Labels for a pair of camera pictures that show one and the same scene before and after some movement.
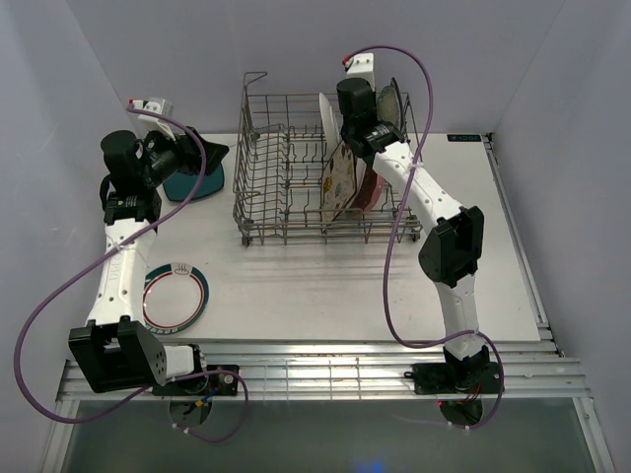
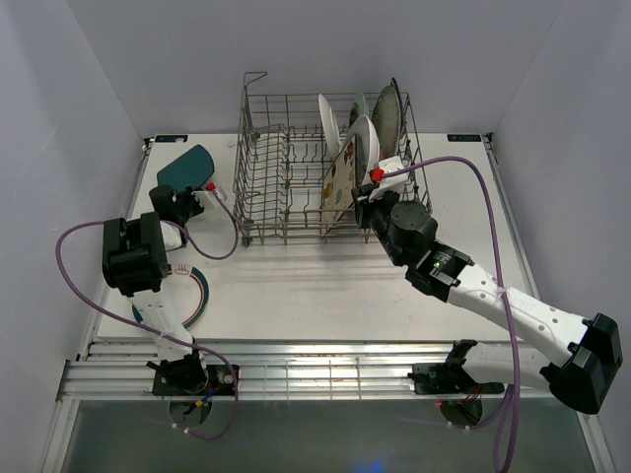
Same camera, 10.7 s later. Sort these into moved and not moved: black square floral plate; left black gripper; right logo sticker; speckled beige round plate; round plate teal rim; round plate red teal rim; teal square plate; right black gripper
Moved: left black gripper; right black gripper; teal square plate
Not moved: right logo sticker; speckled beige round plate; round plate red teal rim; black square floral plate; round plate teal rim
